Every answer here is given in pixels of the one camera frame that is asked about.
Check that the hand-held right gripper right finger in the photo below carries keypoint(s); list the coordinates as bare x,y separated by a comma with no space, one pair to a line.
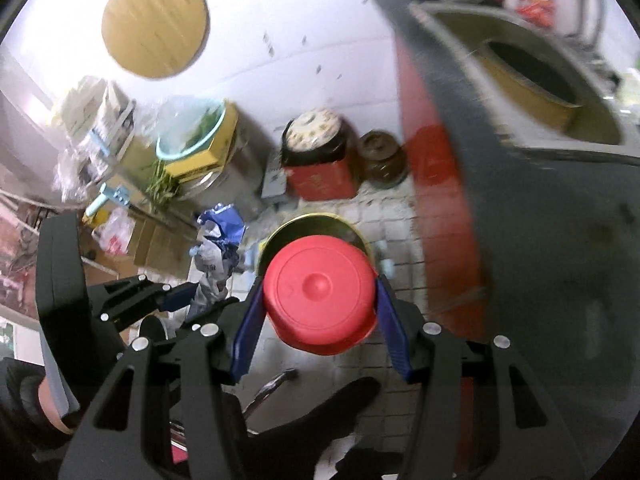
395,330

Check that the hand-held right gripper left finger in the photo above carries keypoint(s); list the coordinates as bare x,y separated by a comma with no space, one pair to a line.
247,335

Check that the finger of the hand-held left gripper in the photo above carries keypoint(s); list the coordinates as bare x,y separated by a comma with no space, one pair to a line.
177,296
155,329

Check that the blue white wrapper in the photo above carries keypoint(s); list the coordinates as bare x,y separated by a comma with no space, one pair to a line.
212,265

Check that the red plastic cup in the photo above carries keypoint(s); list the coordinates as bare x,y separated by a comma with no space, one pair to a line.
320,290

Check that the round yellow rimmed bin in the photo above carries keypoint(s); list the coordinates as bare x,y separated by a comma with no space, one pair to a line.
310,225

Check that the person's left forearm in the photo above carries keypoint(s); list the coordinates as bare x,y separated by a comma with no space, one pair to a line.
52,405

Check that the brown cardboard box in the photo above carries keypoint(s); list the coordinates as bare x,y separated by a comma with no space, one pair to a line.
160,245

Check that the red white plastic bag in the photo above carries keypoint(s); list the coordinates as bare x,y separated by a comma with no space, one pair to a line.
115,235

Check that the dark clothing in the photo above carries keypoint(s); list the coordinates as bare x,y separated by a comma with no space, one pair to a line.
310,422

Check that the green leafy vegetables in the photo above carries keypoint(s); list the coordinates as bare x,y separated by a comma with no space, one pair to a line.
162,185

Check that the steel drum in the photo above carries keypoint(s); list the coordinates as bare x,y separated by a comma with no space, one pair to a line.
240,170

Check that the teal plastic basin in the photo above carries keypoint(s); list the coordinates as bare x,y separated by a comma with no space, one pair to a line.
167,152

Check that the cluttered shelf rack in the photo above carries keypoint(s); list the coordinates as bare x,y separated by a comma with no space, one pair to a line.
95,125

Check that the grey carton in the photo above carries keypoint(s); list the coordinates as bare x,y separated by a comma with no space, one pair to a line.
272,175

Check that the yellow box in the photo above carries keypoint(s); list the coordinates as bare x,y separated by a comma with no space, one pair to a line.
220,145

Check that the red square box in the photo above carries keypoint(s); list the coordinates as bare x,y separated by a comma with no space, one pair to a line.
320,177

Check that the brown ceramic jar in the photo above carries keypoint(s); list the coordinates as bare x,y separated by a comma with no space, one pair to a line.
382,160

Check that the round wooden board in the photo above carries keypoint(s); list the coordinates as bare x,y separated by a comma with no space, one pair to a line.
155,25

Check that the steel sink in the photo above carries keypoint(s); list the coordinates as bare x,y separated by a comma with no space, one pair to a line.
540,85

